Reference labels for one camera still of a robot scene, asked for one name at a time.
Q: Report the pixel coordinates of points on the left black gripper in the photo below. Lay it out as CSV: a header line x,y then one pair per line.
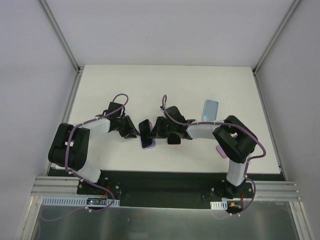
x,y
125,126

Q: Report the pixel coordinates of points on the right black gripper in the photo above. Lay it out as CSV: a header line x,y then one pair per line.
x,y
162,126

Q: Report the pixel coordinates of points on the black phone pink edge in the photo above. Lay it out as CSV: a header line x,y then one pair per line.
x,y
145,133

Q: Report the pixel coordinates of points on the lavender phone case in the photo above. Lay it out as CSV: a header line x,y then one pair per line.
x,y
150,147

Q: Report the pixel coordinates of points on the light blue phone case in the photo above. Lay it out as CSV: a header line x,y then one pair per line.
x,y
210,111

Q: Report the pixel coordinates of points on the purple phone face down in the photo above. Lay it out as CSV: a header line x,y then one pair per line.
x,y
221,152

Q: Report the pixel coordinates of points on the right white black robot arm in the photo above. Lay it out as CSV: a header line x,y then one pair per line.
x,y
235,139

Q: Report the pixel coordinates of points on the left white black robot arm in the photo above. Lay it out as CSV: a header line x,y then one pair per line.
x,y
70,146

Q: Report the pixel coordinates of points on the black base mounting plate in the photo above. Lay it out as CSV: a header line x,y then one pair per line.
x,y
180,190

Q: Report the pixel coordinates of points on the left white cable duct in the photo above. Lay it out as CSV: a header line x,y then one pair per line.
x,y
79,202

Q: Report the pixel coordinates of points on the white cable duct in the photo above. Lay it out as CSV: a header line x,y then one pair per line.
x,y
219,205
79,202

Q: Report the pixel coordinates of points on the right white cable duct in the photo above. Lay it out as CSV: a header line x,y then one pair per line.
x,y
219,205

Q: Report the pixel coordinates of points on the aluminium front rail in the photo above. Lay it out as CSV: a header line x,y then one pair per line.
x,y
279,191

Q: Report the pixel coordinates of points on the right aluminium frame post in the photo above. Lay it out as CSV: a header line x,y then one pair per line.
x,y
277,34

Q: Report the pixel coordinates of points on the aluminium frame post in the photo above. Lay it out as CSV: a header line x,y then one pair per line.
x,y
277,34
59,35

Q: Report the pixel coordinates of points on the left aluminium frame post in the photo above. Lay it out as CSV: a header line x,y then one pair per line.
x,y
59,35

